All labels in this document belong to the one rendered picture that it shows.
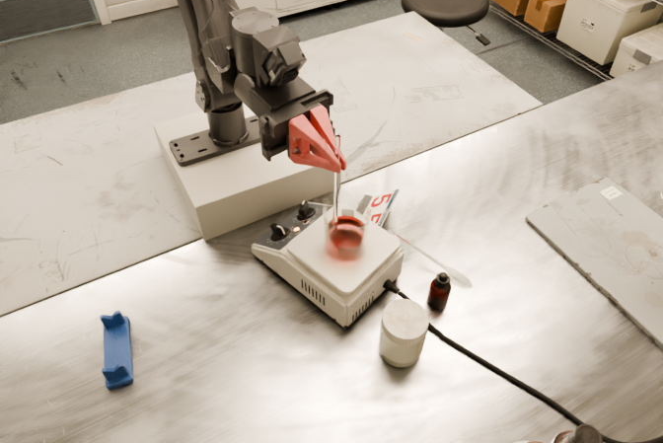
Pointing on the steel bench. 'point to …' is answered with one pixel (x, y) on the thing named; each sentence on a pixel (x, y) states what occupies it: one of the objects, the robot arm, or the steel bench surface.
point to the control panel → (290, 228)
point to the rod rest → (116, 350)
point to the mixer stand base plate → (611, 248)
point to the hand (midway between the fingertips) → (338, 163)
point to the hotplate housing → (326, 295)
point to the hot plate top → (379, 241)
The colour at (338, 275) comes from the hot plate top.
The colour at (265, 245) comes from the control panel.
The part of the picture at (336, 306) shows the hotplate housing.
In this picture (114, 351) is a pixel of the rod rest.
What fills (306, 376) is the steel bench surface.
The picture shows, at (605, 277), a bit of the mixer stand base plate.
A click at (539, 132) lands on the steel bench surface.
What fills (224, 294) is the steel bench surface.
